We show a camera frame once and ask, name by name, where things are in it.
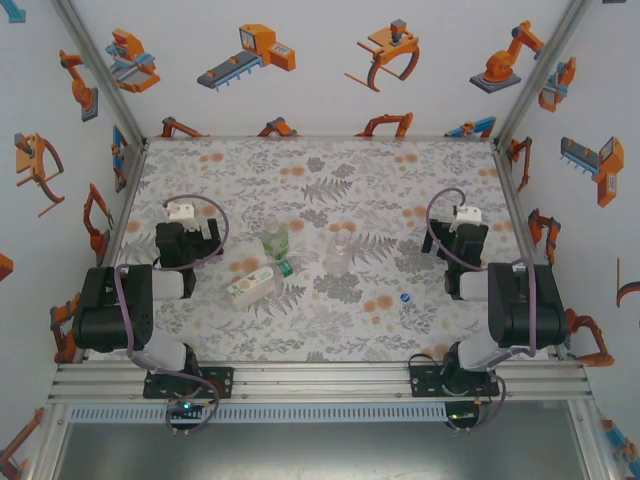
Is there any green label plastic bottle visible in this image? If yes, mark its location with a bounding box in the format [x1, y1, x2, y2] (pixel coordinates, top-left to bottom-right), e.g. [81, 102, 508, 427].
[260, 217, 291, 259]

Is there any cream floral label bottle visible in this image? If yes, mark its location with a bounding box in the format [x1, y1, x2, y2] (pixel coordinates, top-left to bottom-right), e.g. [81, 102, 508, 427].
[227, 258, 301, 312]

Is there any clear unlabelled plastic bottle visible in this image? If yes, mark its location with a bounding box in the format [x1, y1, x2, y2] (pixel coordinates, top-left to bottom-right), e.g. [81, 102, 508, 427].
[322, 227, 359, 276]

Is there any floral tablecloth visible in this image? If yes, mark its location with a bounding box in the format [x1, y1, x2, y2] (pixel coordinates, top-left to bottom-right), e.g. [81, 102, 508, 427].
[82, 138, 556, 364]

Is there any grey metal sheet panel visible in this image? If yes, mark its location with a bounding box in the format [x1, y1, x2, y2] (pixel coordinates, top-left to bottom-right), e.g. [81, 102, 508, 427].
[49, 422, 589, 480]

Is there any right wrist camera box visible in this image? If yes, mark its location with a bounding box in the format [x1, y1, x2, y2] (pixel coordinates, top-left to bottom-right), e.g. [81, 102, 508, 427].
[451, 204, 484, 232]

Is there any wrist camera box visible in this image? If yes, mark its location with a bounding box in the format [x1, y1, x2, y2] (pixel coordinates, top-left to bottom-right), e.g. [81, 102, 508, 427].
[166, 201, 209, 237]
[451, 204, 484, 232]

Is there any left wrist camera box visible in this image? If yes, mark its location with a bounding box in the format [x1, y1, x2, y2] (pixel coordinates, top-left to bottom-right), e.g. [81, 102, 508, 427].
[166, 201, 209, 237]

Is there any aluminium table side rail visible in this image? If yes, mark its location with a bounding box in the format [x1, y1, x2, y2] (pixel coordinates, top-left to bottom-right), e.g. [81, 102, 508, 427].
[492, 139, 569, 361]
[74, 139, 150, 364]

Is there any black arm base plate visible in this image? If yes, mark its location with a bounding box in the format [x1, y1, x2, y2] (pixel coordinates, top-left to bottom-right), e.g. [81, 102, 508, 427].
[143, 366, 235, 400]
[408, 355, 504, 399]

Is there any aluminium front frame beam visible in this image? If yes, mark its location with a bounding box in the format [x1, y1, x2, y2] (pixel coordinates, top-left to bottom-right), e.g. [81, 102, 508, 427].
[47, 360, 594, 407]

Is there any aluminium frame post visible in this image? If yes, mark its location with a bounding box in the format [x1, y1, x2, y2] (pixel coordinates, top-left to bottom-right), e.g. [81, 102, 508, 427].
[492, 0, 597, 151]
[49, 0, 151, 151]

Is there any white slotted cable duct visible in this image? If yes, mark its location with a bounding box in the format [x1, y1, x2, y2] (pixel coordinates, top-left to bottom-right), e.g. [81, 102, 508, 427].
[67, 403, 446, 424]

